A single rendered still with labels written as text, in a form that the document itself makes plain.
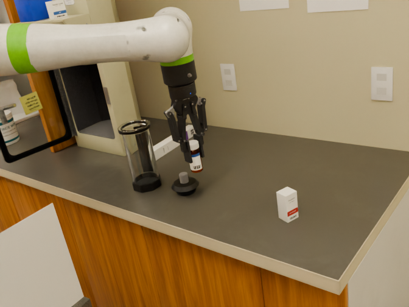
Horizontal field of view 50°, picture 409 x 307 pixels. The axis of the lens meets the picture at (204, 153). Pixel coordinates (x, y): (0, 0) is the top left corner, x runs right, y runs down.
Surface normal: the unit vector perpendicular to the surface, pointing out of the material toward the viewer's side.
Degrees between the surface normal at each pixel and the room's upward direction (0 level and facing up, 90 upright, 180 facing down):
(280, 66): 90
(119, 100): 90
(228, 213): 0
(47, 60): 115
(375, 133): 90
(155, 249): 90
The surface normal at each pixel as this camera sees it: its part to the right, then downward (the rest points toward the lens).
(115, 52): -0.02, 0.64
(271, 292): -0.61, 0.40
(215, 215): -0.15, -0.91
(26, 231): 0.79, 0.13
